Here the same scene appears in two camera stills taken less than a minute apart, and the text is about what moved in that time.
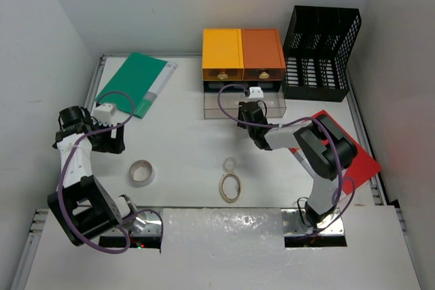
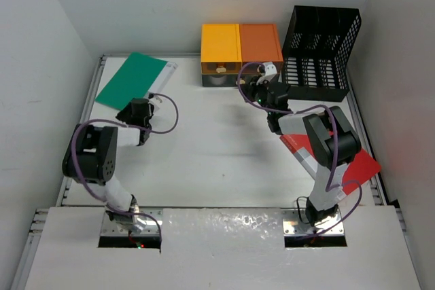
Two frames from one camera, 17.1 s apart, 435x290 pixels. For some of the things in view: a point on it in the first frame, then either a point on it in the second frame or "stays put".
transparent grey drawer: x=230 y=100 → x=219 y=80
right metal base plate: x=293 y=225 stays put
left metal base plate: x=139 y=223 stays put
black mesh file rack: x=318 y=49 stays put
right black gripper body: x=252 y=132 → x=259 y=92
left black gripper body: x=103 y=142 → x=124 y=117
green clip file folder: x=143 y=77 stays put
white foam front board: x=231 y=249 stays put
